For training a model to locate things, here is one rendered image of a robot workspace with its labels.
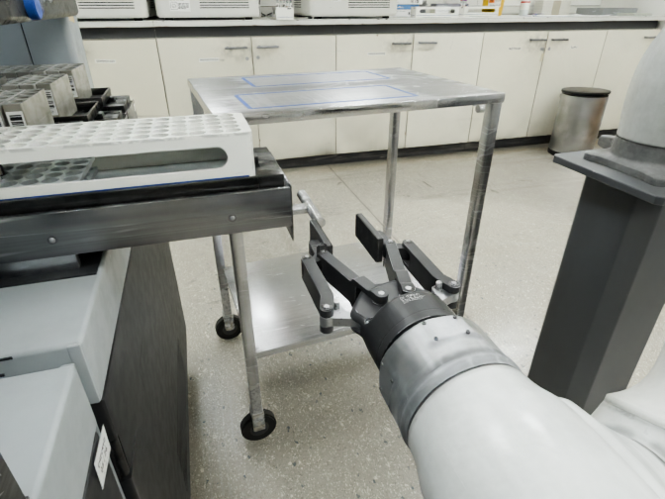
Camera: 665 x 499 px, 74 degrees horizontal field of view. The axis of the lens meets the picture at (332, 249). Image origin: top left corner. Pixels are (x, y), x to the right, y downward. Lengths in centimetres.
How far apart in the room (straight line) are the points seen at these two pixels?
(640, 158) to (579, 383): 53
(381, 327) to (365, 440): 91
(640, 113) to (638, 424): 72
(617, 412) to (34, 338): 46
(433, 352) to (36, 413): 28
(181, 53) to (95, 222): 236
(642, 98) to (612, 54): 315
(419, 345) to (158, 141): 33
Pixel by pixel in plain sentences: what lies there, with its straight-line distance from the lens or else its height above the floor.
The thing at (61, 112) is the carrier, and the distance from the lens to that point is 82.
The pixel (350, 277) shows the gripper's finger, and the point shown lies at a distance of 41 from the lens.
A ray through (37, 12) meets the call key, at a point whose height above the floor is 97.
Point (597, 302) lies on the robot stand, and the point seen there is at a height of 43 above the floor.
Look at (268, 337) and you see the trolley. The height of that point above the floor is 28.
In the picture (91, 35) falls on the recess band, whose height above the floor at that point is 83.
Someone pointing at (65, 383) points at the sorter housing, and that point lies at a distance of 40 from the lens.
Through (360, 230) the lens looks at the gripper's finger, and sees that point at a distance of 53.
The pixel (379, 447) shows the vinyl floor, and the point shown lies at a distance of 123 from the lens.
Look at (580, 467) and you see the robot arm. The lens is 25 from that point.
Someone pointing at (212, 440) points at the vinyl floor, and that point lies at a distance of 128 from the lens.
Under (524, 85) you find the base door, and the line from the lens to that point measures 368.
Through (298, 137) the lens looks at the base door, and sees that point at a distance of 298.
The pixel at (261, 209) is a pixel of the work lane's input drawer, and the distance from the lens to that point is 50.
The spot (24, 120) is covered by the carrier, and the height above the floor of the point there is 86.
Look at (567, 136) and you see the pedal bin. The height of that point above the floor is 16.
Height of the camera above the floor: 98
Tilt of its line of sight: 29 degrees down
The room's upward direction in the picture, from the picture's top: straight up
